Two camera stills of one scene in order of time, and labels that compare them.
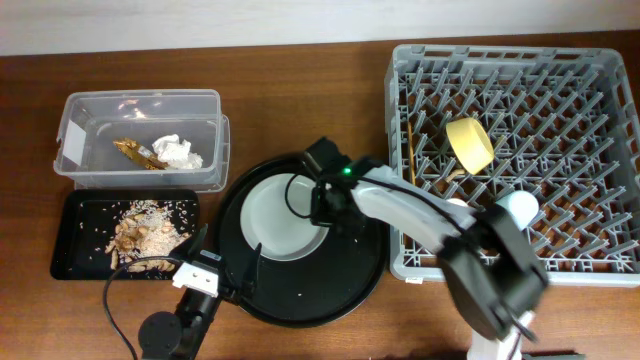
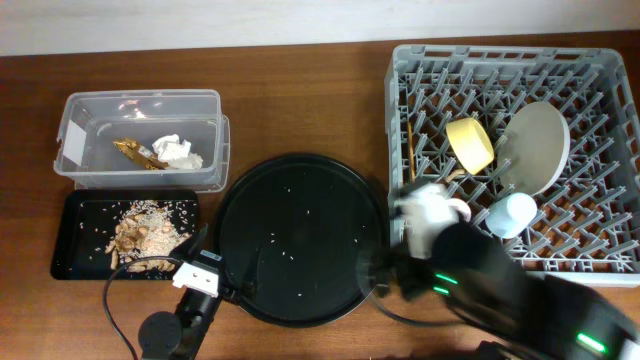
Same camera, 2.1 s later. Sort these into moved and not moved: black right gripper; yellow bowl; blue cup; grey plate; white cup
Moved: grey plate; black right gripper
Not moved: blue cup; white cup; yellow bowl
